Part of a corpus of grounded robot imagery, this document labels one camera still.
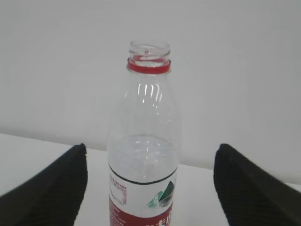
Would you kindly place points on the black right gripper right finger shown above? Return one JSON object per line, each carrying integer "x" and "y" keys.
{"x": 250, "y": 196}

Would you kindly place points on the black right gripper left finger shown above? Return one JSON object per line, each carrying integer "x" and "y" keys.
{"x": 52, "y": 197}

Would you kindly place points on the clear water bottle red label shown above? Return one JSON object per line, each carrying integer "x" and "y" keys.
{"x": 144, "y": 140}

